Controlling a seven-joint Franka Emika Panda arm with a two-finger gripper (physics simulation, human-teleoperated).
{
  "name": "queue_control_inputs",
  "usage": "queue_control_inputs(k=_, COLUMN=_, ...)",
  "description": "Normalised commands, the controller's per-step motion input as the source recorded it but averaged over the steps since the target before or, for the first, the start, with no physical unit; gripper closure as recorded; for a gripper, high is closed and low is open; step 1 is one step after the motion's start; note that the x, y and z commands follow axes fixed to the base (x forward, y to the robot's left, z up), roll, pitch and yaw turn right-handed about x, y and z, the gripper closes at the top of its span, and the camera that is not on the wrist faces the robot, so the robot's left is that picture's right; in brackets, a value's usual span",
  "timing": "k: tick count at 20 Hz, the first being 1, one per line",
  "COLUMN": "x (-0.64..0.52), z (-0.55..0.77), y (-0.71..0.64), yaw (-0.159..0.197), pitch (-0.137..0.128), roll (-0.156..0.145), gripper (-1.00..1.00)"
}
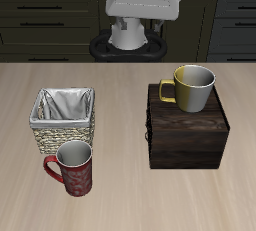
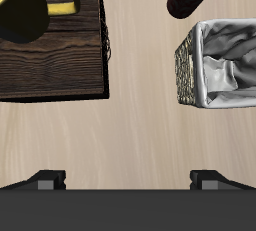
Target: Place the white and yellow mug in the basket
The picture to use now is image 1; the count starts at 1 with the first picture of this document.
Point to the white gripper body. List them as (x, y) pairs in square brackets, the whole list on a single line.
[(143, 6)]

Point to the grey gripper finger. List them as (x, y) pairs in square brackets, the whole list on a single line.
[(123, 25), (159, 25)]

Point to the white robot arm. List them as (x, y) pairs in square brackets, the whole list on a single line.
[(128, 38)]

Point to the white and yellow mug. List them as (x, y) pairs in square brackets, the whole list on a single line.
[(195, 90)]

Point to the woven basket with white liner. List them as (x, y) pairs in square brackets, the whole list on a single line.
[(61, 121)]

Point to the red patterned mug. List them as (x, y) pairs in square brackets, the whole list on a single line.
[(76, 175)]

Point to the dark kitchen cupboards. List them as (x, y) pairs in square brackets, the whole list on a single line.
[(50, 28)]

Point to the dark wooden cabinet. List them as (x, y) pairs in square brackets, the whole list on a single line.
[(186, 141)]

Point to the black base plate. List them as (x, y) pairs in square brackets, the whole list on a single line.
[(100, 50)]

